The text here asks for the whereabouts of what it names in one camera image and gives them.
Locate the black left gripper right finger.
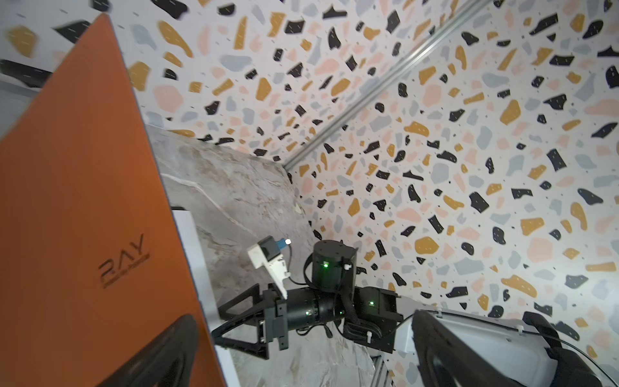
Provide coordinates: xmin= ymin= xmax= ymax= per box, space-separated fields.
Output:
xmin=412 ymin=311 xmax=517 ymax=387

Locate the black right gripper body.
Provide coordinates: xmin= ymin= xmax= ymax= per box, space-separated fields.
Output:
xmin=262 ymin=287 xmax=346 ymax=350

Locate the aluminium corner post right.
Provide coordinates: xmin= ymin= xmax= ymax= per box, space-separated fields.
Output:
xmin=282 ymin=0 xmax=491 ymax=172

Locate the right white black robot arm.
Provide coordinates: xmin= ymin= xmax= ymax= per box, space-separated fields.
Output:
xmin=211 ymin=238 xmax=609 ymax=386

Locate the white text paper sheet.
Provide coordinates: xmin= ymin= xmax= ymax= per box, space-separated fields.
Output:
xmin=172 ymin=207 xmax=240 ymax=386

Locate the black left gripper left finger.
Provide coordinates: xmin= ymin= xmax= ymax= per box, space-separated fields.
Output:
xmin=100 ymin=314 xmax=198 ymax=386

